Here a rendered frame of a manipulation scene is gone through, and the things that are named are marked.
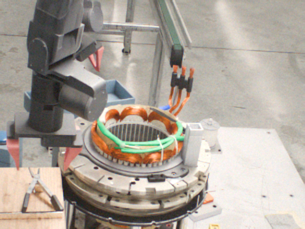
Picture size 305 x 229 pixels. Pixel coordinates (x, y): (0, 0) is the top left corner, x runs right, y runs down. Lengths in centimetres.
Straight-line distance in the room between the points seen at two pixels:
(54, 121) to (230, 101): 295
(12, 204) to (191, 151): 36
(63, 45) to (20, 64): 312
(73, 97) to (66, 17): 13
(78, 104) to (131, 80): 303
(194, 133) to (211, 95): 274
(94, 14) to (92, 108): 44
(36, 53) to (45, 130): 15
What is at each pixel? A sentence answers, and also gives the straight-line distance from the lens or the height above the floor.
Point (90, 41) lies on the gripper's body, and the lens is 155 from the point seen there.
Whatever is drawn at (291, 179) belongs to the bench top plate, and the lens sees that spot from 197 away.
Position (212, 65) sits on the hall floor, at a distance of 443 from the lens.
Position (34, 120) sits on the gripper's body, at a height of 126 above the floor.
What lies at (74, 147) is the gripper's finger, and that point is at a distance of 114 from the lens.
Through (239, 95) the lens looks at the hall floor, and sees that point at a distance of 410.
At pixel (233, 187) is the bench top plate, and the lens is 187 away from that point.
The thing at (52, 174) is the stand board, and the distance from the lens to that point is 133.
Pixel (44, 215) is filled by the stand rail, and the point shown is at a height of 107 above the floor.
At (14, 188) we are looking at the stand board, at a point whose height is 106.
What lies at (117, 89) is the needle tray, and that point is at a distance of 171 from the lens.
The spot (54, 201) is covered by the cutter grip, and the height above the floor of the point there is 108.
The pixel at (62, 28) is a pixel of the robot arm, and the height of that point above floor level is 144.
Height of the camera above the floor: 184
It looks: 30 degrees down
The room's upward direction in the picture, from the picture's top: 9 degrees clockwise
